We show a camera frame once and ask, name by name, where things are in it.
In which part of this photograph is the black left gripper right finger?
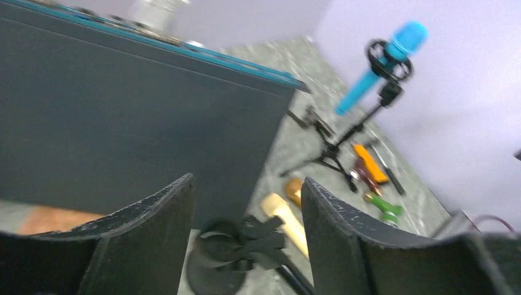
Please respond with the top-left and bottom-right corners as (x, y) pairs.
(302, 178), (520, 294)

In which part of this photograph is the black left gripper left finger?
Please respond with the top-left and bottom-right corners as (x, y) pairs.
(1, 174), (196, 294)

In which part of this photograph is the black desk stand with clip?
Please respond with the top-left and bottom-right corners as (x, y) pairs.
(186, 215), (286, 295)

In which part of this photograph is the gold microphone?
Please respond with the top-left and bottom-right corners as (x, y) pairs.
(284, 178), (304, 209)

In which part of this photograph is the cream beige microphone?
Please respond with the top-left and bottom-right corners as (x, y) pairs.
(260, 193), (309, 258)

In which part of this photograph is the black tripod mic stand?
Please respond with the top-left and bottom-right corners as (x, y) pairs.
(280, 39), (414, 193)

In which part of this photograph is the blue microphone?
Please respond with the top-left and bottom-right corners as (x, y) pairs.
(335, 21), (428, 116)

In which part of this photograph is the black microphone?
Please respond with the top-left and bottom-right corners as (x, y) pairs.
(275, 262), (316, 295)

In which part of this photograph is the green pipe fitting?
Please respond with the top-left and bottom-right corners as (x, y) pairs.
(363, 192), (403, 228)

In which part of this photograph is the brown pipe fitting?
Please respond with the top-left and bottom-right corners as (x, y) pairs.
(351, 159), (382, 196)

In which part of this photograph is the wooden board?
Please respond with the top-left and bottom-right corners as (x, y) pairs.
(17, 206), (103, 235)

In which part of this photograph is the dark metal clamp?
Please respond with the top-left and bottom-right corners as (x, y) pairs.
(286, 104), (334, 138)

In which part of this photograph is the dark grey server chassis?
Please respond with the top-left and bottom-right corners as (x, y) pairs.
(1, 1), (308, 229)

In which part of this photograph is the orange handled tool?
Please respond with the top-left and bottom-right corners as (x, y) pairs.
(352, 144), (390, 184)

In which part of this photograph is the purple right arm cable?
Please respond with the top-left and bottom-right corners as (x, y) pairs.
(472, 214), (517, 234)

